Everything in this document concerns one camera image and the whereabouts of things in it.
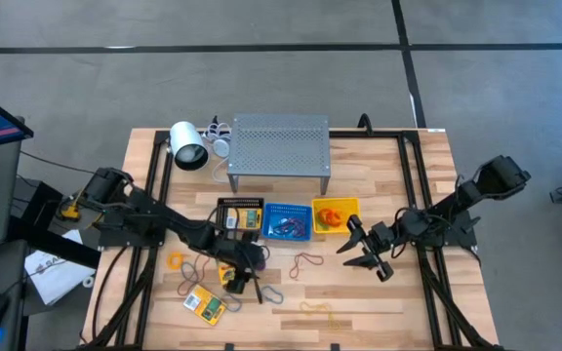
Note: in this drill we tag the grey perforated metal riser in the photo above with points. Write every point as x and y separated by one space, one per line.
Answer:
278 146

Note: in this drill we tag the yellow plastic basket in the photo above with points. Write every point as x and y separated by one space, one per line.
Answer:
351 217

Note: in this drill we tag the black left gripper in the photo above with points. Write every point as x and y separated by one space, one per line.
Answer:
232 246

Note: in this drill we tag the yellow rubber band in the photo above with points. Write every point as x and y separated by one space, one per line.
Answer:
331 317

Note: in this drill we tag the blue plastic basket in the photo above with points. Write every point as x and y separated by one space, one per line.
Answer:
267 222

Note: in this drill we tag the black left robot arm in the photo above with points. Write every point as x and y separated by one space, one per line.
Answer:
164 222

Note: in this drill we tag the white printed paper bag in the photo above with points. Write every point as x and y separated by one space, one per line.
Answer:
52 278

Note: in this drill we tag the yellow and black connector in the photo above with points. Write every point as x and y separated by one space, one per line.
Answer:
71 213

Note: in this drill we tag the black plastic basket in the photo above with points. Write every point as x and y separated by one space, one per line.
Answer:
222 202

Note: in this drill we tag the brown rubber band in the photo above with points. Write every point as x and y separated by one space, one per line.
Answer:
181 280

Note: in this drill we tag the white round puck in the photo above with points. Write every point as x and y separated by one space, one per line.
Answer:
221 147

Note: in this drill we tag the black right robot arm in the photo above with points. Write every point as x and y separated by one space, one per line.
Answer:
498 178

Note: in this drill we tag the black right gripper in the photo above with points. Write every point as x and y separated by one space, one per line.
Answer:
383 239

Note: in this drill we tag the red rubber band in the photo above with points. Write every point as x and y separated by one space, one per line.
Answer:
206 265
305 254
295 226

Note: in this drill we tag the yellow Crayola crayon box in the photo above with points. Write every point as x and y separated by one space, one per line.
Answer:
226 274
249 218
205 304

